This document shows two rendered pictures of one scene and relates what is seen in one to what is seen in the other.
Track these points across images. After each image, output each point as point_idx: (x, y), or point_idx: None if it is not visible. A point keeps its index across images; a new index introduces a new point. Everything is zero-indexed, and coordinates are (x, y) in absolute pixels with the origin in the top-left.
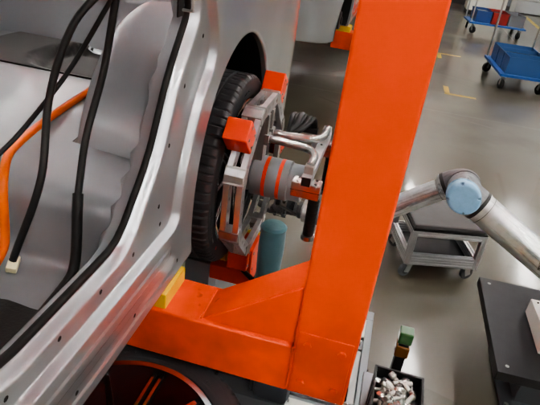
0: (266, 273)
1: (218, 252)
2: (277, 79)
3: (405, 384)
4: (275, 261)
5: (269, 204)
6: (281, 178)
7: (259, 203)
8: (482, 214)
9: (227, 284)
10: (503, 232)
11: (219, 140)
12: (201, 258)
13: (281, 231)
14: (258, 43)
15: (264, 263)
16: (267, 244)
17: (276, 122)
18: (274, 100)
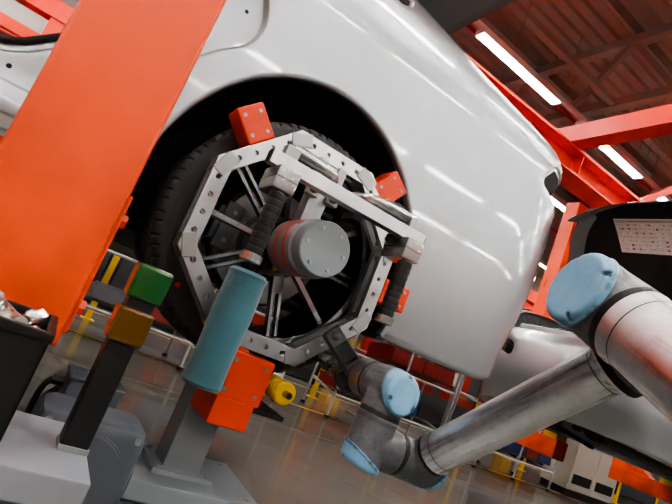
0: (199, 340)
1: (185, 308)
2: (385, 175)
3: (10, 313)
4: (215, 319)
5: (329, 358)
6: (295, 224)
7: (320, 356)
8: (615, 315)
9: (236, 491)
10: (668, 359)
11: (232, 130)
12: None
13: (244, 269)
14: (391, 159)
15: (206, 320)
16: (221, 287)
17: (376, 238)
18: (348, 162)
